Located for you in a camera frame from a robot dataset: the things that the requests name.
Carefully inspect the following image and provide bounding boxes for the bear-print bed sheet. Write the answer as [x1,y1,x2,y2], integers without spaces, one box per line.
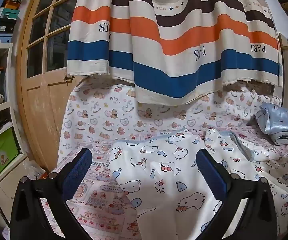
[2,76,288,240]

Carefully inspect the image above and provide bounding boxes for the clear plastic bag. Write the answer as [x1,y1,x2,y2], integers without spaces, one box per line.
[24,160,45,180]

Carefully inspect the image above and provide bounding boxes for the folded light blue blanket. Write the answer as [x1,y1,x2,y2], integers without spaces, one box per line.
[255,102,288,147]

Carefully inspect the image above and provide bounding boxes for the white cat-print pants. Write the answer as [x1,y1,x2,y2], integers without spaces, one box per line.
[107,126,288,240]

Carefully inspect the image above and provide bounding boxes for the stack of storage boxes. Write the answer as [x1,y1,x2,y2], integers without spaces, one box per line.
[0,0,22,44]

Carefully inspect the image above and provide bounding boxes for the striped curtain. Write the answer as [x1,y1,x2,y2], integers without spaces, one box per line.
[66,0,283,105]

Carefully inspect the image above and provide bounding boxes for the wooden door with glass panes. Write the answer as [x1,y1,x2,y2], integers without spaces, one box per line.
[16,0,89,174]

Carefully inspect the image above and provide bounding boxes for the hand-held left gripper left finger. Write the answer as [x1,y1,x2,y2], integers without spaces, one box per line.
[10,147,93,240]

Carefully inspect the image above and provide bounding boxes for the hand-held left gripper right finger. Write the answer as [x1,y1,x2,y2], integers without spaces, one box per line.
[196,149,278,240]

